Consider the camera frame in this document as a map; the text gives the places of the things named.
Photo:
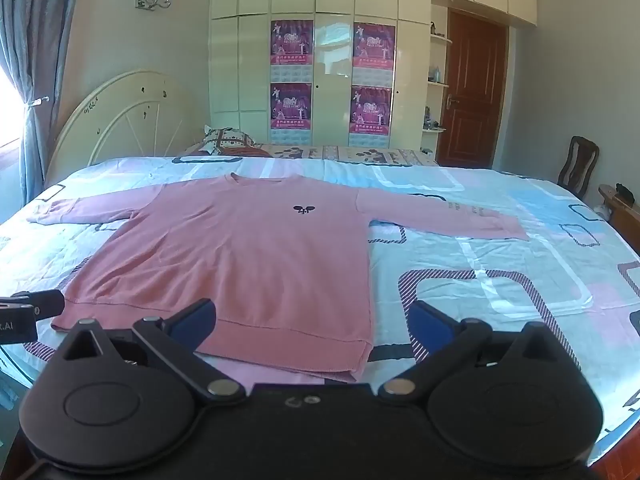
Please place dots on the cream glossy wardrobe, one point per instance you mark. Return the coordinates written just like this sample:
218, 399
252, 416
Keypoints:
330, 100

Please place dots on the dark wooden chair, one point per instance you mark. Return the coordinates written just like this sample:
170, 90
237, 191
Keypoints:
580, 160

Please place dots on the brown wooden door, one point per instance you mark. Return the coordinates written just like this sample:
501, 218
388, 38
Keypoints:
472, 90

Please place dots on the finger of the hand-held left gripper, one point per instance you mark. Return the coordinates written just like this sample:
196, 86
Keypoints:
47, 302

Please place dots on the white corner shelves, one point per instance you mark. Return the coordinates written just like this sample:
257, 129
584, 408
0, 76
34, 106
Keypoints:
437, 85

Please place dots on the magenta wall poster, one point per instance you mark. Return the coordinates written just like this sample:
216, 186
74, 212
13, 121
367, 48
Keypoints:
291, 107
370, 110
374, 45
292, 42

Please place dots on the wooden bedside table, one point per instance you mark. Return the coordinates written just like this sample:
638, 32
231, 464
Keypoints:
622, 215

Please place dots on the pink long-sleeve sweater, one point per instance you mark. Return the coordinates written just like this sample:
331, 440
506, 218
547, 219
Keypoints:
250, 260

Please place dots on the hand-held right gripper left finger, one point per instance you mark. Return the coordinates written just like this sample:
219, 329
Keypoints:
192, 321

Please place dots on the cream round headboard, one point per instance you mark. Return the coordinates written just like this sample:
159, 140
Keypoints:
125, 120

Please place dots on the floral patterned bedspread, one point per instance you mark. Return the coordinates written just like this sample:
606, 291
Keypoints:
350, 154

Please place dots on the blue grey curtain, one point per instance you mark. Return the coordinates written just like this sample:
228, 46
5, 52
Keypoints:
40, 60

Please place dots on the bright window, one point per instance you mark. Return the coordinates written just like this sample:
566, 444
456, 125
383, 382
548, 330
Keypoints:
9, 105

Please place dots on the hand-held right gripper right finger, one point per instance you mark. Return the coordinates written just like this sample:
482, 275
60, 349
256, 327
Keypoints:
430, 322

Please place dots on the patterned pillow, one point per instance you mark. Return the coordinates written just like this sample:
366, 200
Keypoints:
230, 141

